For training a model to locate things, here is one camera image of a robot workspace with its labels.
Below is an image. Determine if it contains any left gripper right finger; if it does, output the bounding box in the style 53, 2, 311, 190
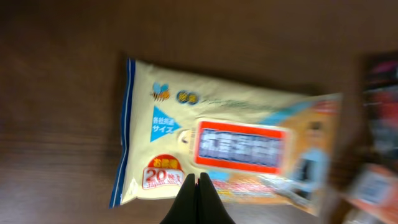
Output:
195, 172, 235, 224

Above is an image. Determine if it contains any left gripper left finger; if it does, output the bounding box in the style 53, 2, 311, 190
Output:
160, 174, 197, 224

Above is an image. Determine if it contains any dark red snack packet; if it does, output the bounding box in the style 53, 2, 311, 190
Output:
363, 51, 397, 172

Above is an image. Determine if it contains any yellow snack bag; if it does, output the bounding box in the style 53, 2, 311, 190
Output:
109, 59, 342, 215

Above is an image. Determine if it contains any orange snack packet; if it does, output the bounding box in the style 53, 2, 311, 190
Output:
343, 164, 397, 223

